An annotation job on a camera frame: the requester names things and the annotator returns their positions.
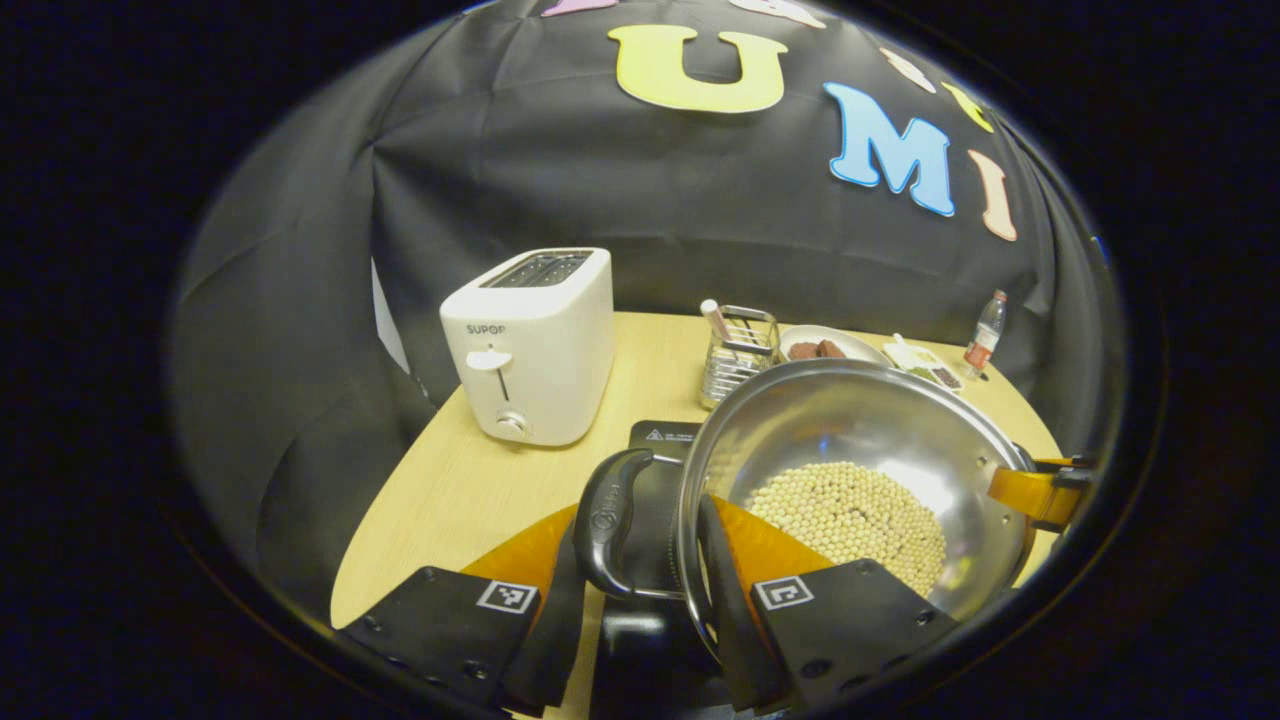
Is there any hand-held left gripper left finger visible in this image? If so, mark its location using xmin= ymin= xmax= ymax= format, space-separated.
xmin=335 ymin=503 xmax=591 ymax=716

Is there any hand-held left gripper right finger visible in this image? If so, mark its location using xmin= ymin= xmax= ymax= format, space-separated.
xmin=697 ymin=495 xmax=961 ymax=713

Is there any stainless steel pot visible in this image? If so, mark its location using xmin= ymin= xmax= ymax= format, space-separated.
xmin=573 ymin=358 xmax=1037 ymax=666

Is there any black induction cooktop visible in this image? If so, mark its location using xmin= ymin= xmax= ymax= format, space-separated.
xmin=590 ymin=420 xmax=746 ymax=719

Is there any clear plastic water bottle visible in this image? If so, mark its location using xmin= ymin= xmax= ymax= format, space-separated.
xmin=963 ymin=290 xmax=1009 ymax=381

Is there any white divided bean dish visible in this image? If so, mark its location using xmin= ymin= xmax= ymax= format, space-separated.
xmin=882 ymin=333 xmax=967 ymax=393

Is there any pile of soybeans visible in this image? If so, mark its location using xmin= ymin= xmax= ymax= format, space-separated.
xmin=742 ymin=461 xmax=949 ymax=598

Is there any white oval plate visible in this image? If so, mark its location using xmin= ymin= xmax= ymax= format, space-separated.
xmin=778 ymin=324 xmax=891 ymax=367

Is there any white toaster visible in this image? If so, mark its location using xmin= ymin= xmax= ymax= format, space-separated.
xmin=439 ymin=247 xmax=615 ymax=448

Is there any black backdrop cloth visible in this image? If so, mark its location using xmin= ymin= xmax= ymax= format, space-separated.
xmin=165 ymin=0 xmax=1121 ymax=631

